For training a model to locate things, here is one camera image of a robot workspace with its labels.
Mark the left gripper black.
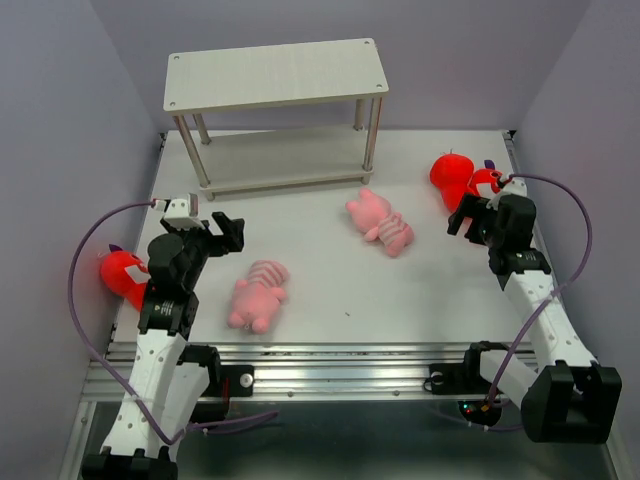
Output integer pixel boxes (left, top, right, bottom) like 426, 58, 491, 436
162, 211, 244, 289

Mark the red shark plush mouth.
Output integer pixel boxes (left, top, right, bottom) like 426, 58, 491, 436
468, 159, 502, 199

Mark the red shark plush back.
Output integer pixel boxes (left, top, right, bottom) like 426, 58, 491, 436
429, 153, 475, 213

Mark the pink striped plush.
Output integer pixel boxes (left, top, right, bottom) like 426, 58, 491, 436
227, 260, 289, 334
345, 188, 415, 258

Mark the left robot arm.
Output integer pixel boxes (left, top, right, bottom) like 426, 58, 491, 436
81, 212, 245, 479

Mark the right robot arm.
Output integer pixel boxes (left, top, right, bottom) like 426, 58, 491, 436
447, 194, 622, 444

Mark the white two-tier shelf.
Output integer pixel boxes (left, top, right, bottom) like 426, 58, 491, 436
163, 38, 389, 200

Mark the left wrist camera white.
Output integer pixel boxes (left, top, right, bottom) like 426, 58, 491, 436
152, 193, 203, 230

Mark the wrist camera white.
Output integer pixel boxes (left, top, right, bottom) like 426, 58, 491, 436
488, 174, 528, 210
152, 193, 203, 230

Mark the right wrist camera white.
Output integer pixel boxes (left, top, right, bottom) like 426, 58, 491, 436
488, 174, 528, 210

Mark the red shark plush left wall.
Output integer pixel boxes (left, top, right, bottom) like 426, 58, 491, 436
100, 244, 150, 312

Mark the aluminium rail frame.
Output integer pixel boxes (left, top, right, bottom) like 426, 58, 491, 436
58, 129, 631, 480

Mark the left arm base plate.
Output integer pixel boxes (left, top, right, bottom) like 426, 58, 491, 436
202, 364, 255, 401

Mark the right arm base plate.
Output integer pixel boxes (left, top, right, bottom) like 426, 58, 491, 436
423, 363, 487, 395

